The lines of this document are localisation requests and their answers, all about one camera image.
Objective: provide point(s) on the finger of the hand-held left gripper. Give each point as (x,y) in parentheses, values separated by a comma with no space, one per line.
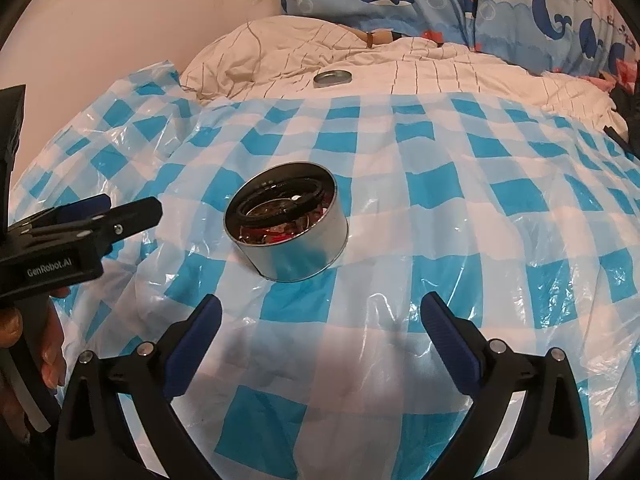
(90,205)
(135,215)

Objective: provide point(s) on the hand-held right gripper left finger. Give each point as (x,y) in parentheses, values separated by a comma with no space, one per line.
(196,345)

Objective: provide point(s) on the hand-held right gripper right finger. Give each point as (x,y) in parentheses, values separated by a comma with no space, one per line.
(450,345)

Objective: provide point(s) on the black bangle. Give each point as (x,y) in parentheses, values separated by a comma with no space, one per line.
(250,217)

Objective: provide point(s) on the round metal tin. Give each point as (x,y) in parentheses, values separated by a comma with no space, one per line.
(300,257)

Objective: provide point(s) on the person's left hand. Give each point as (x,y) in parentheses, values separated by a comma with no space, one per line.
(52,340)

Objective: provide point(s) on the blue white checkered plastic sheet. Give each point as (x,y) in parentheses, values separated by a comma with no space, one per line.
(450,210)

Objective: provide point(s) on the cream striped blanket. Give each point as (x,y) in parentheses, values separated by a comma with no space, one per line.
(280,55)

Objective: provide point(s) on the round metal tin lid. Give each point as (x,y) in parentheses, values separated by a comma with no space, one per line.
(332,78)

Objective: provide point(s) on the dark clothing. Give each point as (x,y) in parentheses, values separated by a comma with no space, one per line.
(627,110)

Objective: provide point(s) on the brown wooden stick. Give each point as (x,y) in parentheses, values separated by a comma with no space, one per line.
(380,39)

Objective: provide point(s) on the pink floral cloth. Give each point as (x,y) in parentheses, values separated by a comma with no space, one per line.
(622,72)

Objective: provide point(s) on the blue whale print duvet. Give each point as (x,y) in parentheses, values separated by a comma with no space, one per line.
(450,5)

